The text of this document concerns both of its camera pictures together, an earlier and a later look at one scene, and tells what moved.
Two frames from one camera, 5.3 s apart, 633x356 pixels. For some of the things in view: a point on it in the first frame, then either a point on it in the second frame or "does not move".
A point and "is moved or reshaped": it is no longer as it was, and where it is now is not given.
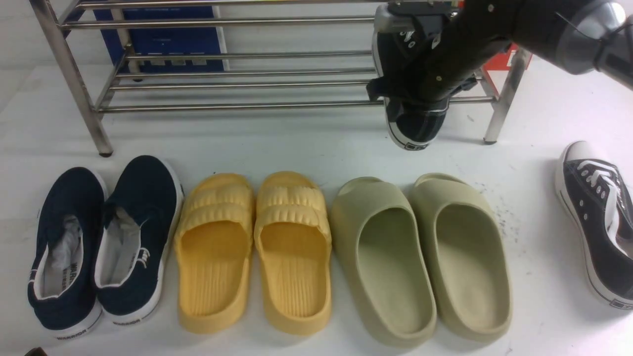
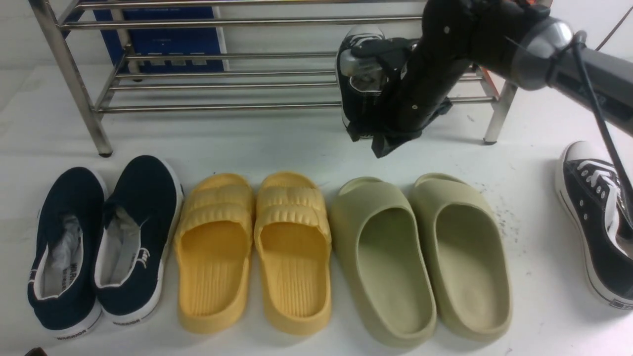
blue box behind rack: (196, 40) does not move
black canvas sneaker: (415, 126) is moved or reshaped
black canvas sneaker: (597, 196) does not move
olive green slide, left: (380, 239) does not move
